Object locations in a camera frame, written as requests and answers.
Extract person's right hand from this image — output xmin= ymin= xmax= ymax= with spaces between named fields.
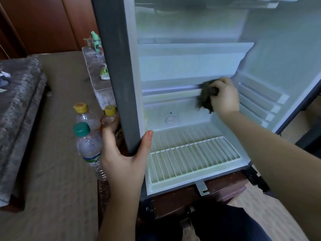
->
xmin=209 ymin=78 xmax=241 ymax=118

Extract grey garment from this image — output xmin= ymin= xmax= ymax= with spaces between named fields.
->
xmin=0 ymin=71 xmax=12 ymax=89

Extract dark red wooden stand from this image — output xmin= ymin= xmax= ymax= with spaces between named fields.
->
xmin=97 ymin=133 xmax=250 ymax=229

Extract white wire shelf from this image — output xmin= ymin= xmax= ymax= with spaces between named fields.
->
xmin=148 ymin=136 xmax=242 ymax=185

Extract person's right forearm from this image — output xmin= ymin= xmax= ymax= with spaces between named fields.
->
xmin=218 ymin=110 xmax=321 ymax=241

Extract orange soda bottle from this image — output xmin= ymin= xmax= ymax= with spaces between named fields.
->
xmin=73 ymin=102 xmax=102 ymax=134

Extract person's dark trousers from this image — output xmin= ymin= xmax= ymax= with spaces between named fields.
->
xmin=135 ymin=203 xmax=274 ymax=241

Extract green cap water bottle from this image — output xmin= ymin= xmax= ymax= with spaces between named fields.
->
xmin=73 ymin=122 xmax=107 ymax=181

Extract yellow label drink bottle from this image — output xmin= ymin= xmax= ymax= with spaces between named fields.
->
xmin=101 ymin=105 xmax=120 ymax=136

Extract person's left hand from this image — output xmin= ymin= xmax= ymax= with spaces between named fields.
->
xmin=100 ymin=116 xmax=154 ymax=201

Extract grey mini fridge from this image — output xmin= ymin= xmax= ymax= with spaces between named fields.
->
xmin=90 ymin=0 xmax=321 ymax=201

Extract green toy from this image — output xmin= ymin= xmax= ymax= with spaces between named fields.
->
xmin=90 ymin=30 xmax=103 ymax=54

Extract dark grey cloth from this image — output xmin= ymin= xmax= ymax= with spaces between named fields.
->
xmin=197 ymin=79 xmax=220 ymax=114

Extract grey upholstered bench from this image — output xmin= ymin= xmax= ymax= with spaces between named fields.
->
xmin=82 ymin=45 xmax=117 ymax=111

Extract green packet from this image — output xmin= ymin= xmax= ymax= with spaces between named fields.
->
xmin=99 ymin=64 xmax=111 ymax=81

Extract grey velvet sofa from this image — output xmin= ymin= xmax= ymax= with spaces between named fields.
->
xmin=0 ymin=57 xmax=48 ymax=213

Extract fridge door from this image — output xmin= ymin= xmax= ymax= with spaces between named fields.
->
xmin=256 ymin=85 xmax=321 ymax=199

